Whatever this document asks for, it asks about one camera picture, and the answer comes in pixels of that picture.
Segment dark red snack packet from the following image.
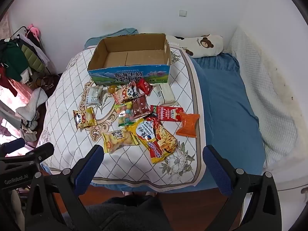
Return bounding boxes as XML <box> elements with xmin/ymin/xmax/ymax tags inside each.
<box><xmin>132</xmin><ymin>95</ymin><xmax>150</xmax><ymax>119</ymax></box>

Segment pink panda snack packet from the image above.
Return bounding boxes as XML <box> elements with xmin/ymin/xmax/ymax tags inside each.
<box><xmin>112</xmin><ymin>82</ymin><xmax>142</xmax><ymax>104</ymax></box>

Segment olive puffer jacket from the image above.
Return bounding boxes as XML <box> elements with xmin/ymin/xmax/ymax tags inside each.
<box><xmin>22</xmin><ymin>42</ymin><xmax>47</xmax><ymax>73</ymax></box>

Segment yellow crisps packet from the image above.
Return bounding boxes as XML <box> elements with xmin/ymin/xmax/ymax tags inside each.
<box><xmin>102</xmin><ymin>127</ymin><xmax>139</xmax><ymax>153</ymax></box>

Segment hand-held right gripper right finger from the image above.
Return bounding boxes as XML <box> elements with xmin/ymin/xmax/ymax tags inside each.
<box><xmin>203</xmin><ymin>145</ymin><xmax>282</xmax><ymax>231</ymax></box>

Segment large yellow red noodle packet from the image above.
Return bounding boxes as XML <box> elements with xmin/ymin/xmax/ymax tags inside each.
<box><xmin>127</xmin><ymin>115</ymin><xmax>180</xmax><ymax>164</ymax></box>

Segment white quilted printed blanket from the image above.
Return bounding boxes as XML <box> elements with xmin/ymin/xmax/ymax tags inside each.
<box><xmin>40</xmin><ymin>46</ymin><xmax>207</xmax><ymax>188</ymax></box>

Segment yellow panda snack packet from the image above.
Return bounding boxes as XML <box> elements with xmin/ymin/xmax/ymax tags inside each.
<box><xmin>73</xmin><ymin>107</ymin><xmax>98</xmax><ymax>130</ymax></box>

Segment green blue printed bag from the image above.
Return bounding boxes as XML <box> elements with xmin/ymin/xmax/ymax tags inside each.
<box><xmin>87</xmin><ymin>33</ymin><xmax>172</xmax><ymax>87</ymax></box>

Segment black clothes rack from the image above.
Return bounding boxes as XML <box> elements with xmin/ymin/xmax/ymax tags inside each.
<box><xmin>8</xmin><ymin>26</ymin><xmax>52</xmax><ymax>75</ymax></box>

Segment white tissue pack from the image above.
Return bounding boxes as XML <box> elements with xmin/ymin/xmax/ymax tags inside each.
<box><xmin>153</xmin><ymin>84</ymin><xmax>176</xmax><ymax>103</ymax></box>

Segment white garment pile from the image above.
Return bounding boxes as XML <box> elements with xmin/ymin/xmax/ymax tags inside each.
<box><xmin>16</xmin><ymin>88</ymin><xmax>49</xmax><ymax>121</ymax></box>

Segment small red snack packet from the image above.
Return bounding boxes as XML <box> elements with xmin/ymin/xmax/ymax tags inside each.
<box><xmin>136</xmin><ymin>78</ymin><xmax>154</xmax><ymax>95</ymax></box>

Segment white bear print pillow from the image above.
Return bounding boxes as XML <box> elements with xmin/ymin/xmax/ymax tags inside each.
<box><xmin>166</xmin><ymin>34</ymin><xmax>224</xmax><ymax>58</ymax></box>

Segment blue-grey cloth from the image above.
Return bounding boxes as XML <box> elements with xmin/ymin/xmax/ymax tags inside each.
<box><xmin>112</xmin><ymin>28</ymin><xmax>139</xmax><ymax>38</ymax></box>

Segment white textured blanket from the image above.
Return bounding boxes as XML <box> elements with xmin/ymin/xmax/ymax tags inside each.
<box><xmin>223</xmin><ymin>26</ymin><xmax>308</xmax><ymax>174</ymax></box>

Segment clear packet of coloured candy balls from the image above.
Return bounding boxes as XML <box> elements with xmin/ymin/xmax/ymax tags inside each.
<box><xmin>114</xmin><ymin>102</ymin><xmax>135</xmax><ymax>126</ymax></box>

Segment blue bed sheet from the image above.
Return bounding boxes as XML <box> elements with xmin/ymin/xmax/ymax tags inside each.
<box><xmin>84</xmin><ymin>37</ymin><xmax>266</xmax><ymax>193</ymax></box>

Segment long red snack packet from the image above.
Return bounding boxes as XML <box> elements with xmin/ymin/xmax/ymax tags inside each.
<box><xmin>150</xmin><ymin>105</ymin><xmax>184</xmax><ymax>122</ymax></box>

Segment white snack packet black text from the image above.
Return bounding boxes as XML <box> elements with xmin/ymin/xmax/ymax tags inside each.
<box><xmin>85</xmin><ymin>86</ymin><xmax>104</xmax><ymax>106</ymax></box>

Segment orange snack packet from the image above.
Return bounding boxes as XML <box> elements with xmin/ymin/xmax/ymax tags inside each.
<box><xmin>176</xmin><ymin>113</ymin><xmax>201</xmax><ymax>138</ymax></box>

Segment person's dark trousers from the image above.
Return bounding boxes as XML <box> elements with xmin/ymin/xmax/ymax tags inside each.
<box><xmin>84</xmin><ymin>195</ymin><xmax>171</xmax><ymax>231</ymax></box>

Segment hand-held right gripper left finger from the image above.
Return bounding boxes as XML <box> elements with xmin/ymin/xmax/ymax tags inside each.
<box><xmin>24</xmin><ymin>145</ymin><xmax>105</xmax><ymax>231</ymax></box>

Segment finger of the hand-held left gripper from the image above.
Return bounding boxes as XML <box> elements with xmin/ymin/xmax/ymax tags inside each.
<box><xmin>0</xmin><ymin>138</ymin><xmax>26</xmax><ymax>154</ymax></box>
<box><xmin>25</xmin><ymin>142</ymin><xmax>54</xmax><ymax>162</ymax></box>

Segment dark green jacket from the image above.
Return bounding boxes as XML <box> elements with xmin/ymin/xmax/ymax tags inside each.
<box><xmin>0</xmin><ymin>41</ymin><xmax>27</xmax><ymax>82</ymax></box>

